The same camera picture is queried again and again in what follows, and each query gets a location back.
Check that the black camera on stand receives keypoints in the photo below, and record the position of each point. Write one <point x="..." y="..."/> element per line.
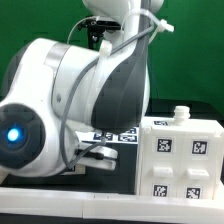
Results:
<point x="96" y="28"/>

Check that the white door panel with tags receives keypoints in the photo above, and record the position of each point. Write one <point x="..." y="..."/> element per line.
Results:
<point x="197" y="179"/>

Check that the white obstacle fence front bar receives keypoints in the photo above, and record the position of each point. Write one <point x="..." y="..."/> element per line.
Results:
<point x="113" y="206"/>

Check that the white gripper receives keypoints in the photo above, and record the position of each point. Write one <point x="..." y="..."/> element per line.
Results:
<point x="100" y="157"/>

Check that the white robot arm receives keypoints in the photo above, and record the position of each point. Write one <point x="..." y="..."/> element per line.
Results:
<point x="61" y="100"/>

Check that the white sheet with tags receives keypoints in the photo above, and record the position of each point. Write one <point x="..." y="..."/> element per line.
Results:
<point x="129" y="137"/>

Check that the white cabinet body box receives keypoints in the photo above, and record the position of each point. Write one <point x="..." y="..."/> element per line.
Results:
<point x="180" y="126"/>

